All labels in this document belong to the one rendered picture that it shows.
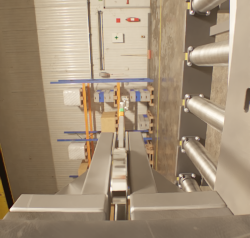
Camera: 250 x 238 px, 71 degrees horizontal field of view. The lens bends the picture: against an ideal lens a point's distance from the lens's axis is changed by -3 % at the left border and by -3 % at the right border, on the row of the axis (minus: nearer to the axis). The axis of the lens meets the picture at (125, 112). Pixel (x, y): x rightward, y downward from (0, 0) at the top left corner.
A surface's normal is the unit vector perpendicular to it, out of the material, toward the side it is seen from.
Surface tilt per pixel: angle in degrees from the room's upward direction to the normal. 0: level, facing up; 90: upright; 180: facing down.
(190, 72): 90
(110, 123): 90
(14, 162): 90
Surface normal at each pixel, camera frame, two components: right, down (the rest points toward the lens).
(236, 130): -1.00, 0.02
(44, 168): 0.01, 0.26
